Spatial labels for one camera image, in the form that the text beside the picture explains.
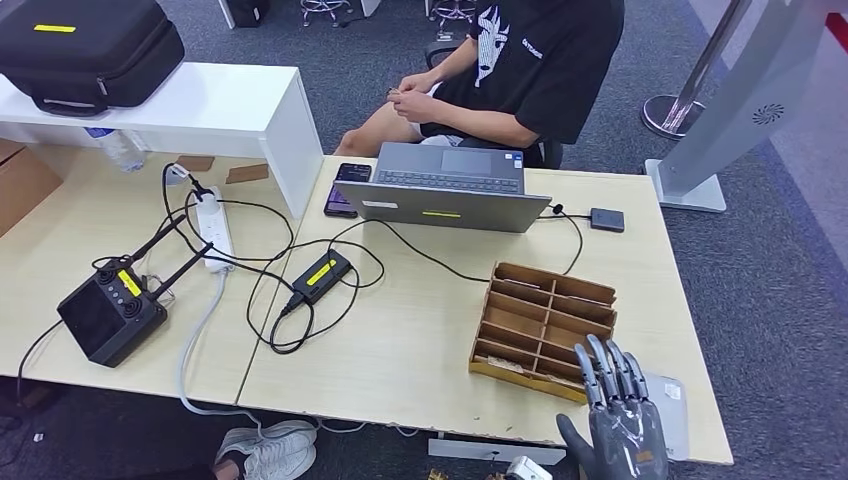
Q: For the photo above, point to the person's left hand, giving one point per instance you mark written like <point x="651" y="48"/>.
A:
<point x="411" y="106"/>

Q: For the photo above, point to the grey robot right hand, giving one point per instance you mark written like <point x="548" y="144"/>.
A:
<point x="626" y="437"/>

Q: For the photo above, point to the person's right hand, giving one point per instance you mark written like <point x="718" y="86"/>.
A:
<point x="417" y="83"/>

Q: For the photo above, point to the person's left forearm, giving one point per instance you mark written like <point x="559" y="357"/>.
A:
<point x="480" y="126"/>

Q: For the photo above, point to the person's right forearm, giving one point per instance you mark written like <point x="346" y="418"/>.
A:
<point x="454" y="60"/>

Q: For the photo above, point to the white card reader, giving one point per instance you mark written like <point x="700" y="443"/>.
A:
<point x="672" y="414"/>

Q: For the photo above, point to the person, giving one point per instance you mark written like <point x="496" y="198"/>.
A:
<point x="550" y="66"/>

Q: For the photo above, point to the chrome stool base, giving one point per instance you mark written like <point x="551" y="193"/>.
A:
<point x="454" y="12"/>
<point x="326" y="8"/>

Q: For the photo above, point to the white furniture panel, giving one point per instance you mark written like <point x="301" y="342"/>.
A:
<point x="369" y="5"/>

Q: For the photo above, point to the grey laptop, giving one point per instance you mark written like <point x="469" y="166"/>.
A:
<point x="445" y="196"/>

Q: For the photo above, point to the black smartphone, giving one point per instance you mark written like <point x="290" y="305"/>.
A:
<point x="348" y="189"/>

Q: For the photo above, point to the white bar under desk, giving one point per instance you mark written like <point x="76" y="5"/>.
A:
<point x="497" y="452"/>

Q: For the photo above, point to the cardboard slot organizer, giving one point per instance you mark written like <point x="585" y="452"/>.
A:
<point x="536" y="318"/>

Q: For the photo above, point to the brown cardboard piece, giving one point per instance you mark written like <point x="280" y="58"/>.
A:
<point x="247" y="173"/>
<point x="195" y="163"/>

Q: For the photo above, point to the black cabinet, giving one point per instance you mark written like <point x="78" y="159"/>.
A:
<point x="244" y="10"/>

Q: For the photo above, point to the black power adapter yellow label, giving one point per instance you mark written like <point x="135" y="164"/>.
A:
<point x="322" y="275"/>

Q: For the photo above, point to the white desk shelf riser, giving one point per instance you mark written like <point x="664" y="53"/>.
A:
<point x="199" y="102"/>

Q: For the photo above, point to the small black square box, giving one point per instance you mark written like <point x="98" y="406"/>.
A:
<point x="607" y="219"/>

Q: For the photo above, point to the white power strip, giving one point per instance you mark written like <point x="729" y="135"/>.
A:
<point x="215" y="229"/>

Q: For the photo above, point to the white plug adapter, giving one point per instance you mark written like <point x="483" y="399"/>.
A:
<point x="177" y="174"/>

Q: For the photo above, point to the clear water bottle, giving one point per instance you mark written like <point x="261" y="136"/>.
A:
<point x="119" y="150"/>

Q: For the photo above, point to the grey kiosk stand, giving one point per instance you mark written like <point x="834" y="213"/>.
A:
<point x="738" y="106"/>

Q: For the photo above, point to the black carry case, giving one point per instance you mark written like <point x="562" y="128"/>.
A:
<point x="86" y="56"/>

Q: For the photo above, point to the white sneaker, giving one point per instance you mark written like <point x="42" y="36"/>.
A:
<point x="265" y="438"/>
<point x="285" y="464"/>

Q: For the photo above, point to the black controller with antennas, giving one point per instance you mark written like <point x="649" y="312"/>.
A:
<point x="109" y="316"/>

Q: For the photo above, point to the brown cardboard box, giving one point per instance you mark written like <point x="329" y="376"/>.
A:
<point x="23" y="186"/>

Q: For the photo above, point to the chrome stanchion post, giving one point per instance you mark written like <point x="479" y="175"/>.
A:
<point x="703" y="66"/>

